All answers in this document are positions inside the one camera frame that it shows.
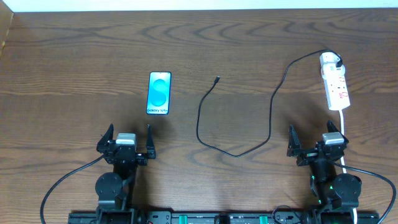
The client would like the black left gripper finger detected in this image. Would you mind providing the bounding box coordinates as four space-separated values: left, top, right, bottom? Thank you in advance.
146 124 156 159
96 124 114 153

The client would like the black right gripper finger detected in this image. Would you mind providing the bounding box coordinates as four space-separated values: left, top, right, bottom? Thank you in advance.
326 120 349 144
287 125 302 157

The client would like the blue Samsung Galaxy smartphone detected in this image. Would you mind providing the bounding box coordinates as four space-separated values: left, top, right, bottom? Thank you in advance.
146 72 172 115

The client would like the black USB charging cable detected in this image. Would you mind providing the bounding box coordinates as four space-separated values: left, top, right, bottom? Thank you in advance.
196 49 344 158

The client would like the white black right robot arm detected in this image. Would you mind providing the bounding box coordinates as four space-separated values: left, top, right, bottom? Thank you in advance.
287 121 362 223

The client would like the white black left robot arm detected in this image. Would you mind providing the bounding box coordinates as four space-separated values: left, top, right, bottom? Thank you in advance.
95 124 156 223

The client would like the white power strip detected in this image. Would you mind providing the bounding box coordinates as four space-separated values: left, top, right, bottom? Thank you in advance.
321 63 351 111

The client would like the white power strip cord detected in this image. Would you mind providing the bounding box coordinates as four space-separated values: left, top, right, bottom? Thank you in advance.
338 108 358 224

